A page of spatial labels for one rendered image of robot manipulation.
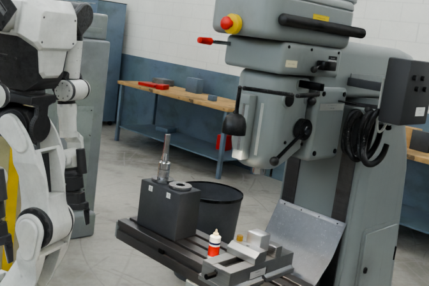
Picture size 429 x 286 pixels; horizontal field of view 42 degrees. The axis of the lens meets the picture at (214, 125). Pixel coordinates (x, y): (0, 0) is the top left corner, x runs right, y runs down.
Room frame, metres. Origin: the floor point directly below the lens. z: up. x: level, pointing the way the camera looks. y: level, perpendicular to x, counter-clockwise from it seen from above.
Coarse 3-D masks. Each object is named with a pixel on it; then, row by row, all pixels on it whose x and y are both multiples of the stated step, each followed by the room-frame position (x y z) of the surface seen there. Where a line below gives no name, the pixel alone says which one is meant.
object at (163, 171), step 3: (159, 165) 2.15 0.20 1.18; (162, 165) 2.14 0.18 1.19; (159, 168) 2.15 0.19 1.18; (162, 168) 2.14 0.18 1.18; (165, 168) 2.14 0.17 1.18; (168, 168) 2.15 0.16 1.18; (159, 171) 2.14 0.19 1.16; (162, 171) 2.14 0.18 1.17; (165, 171) 2.14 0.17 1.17; (168, 171) 2.15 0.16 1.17; (159, 174) 2.14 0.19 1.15; (162, 174) 2.14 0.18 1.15; (165, 174) 2.14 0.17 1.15; (168, 174) 2.15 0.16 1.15; (159, 177) 2.14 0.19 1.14; (162, 177) 2.14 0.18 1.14; (165, 177) 2.14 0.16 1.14; (168, 177) 2.15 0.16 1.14
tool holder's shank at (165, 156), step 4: (168, 136) 2.15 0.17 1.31; (164, 140) 2.16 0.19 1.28; (168, 140) 2.15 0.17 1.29; (164, 144) 2.15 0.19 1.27; (168, 144) 2.15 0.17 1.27; (164, 148) 2.15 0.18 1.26; (168, 148) 2.15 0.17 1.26; (164, 152) 2.15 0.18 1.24; (168, 152) 2.15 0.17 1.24; (164, 156) 2.15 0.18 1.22; (168, 156) 2.15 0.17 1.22; (164, 160) 2.15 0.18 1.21
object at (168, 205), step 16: (144, 192) 2.14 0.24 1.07; (160, 192) 2.08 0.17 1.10; (176, 192) 2.03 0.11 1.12; (192, 192) 2.07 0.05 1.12; (144, 208) 2.13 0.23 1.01; (160, 208) 2.07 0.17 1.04; (176, 208) 2.02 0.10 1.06; (192, 208) 2.07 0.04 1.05; (144, 224) 2.12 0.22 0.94; (160, 224) 2.07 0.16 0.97; (176, 224) 2.01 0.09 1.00; (192, 224) 2.08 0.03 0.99; (176, 240) 2.02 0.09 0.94
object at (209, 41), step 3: (198, 39) 1.72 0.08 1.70; (201, 39) 1.72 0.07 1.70; (204, 39) 1.73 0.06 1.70; (207, 39) 1.74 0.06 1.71; (210, 39) 1.75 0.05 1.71; (198, 42) 1.73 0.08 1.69; (201, 42) 1.72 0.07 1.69; (204, 42) 1.73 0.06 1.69; (207, 42) 1.74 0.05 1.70; (210, 42) 1.75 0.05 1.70; (213, 42) 1.76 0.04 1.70; (216, 42) 1.77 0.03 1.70; (219, 42) 1.78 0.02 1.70; (222, 42) 1.79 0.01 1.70; (225, 42) 1.80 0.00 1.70; (228, 42) 1.81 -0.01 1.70
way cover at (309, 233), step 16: (288, 208) 2.18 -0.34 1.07; (304, 208) 2.14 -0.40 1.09; (272, 224) 2.18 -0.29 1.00; (288, 224) 2.14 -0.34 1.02; (304, 224) 2.10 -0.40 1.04; (320, 224) 2.06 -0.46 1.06; (336, 224) 2.03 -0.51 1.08; (272, 240) 2.13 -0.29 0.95; (288, 240) 2.10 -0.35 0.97; (304, 240) 2.06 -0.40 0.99; (320, 240) 2.03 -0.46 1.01; (336, 240) 1.99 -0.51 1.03; (304, 256) 2.02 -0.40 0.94; (320, 256) 1.99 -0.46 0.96; (304, 272) 1.96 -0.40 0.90; (320, 272) 1.94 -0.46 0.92
